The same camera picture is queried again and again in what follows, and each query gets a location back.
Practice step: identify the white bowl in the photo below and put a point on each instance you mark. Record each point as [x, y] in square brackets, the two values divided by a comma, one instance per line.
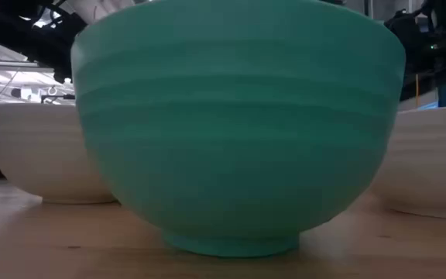
[432, 162]
[41, 155]

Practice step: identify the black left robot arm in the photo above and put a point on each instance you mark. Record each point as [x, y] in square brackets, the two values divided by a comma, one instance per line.
[33, 35]

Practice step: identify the teal bowl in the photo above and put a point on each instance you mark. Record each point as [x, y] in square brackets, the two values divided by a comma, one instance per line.
[238, 135]

